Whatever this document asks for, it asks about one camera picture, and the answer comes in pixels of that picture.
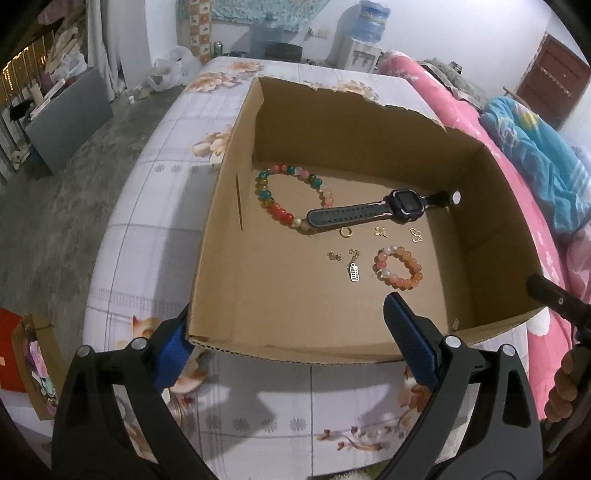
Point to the grey fuzzy blanket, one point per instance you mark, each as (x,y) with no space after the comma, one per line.
(455,85)

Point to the blue printed blanket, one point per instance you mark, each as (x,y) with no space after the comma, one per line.
(531,147)

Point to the white plastic bag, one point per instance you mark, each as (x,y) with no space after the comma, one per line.
(178,62)

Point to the dark blue smartwatch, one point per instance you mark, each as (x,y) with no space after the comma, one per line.
(401,201)

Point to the white curtain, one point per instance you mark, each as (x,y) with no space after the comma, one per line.
(104,46)

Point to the green can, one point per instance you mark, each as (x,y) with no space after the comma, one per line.
(218,49)

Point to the metal railing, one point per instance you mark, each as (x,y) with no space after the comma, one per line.
(14,69)

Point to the blue patterned wall cloth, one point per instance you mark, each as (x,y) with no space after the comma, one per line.
(254,9)

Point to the grey cabinet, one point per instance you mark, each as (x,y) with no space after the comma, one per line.
(69,129)

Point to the gold rectangular pendant earring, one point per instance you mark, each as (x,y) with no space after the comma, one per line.
(354,273)

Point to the small dark jar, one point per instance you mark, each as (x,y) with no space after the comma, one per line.
(455,66)

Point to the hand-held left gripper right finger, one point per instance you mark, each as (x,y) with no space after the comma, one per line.
(411,337)

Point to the gold flower earring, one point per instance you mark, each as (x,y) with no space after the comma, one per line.
(380,230)

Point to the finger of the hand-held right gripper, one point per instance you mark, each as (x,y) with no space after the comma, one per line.
(558,300)

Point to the black round bag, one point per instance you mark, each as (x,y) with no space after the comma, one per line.
(284,51)

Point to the person's right hand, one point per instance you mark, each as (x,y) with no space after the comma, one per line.
(563,383)

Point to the red paper bag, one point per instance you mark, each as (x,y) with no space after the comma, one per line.
(11,350)

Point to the gold looped earring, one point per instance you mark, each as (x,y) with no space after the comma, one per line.
(415,233)

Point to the white water dispenser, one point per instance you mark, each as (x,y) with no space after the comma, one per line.
(355,55)

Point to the white wall socket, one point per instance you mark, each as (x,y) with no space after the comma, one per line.
(321,33)

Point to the brown cardboard box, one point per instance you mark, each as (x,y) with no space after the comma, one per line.
(277,286)

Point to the white flat box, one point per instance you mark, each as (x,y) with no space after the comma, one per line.
(51,92)

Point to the brown wooden door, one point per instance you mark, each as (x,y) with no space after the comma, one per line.
(554,74)

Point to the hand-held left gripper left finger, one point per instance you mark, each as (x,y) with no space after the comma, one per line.
(173,355)

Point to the small cardboard box with clutter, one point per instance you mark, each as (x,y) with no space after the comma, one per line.
(44,323)

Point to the pale stuffed plastic bag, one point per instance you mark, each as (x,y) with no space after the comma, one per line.
(69,57)

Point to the pink hanging clothes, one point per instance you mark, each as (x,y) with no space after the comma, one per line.
(55,11)

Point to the checkered patterned cloth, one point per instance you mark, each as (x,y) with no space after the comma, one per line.
(201,37)

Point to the clear water jug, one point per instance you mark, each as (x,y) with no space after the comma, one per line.
(265,32)

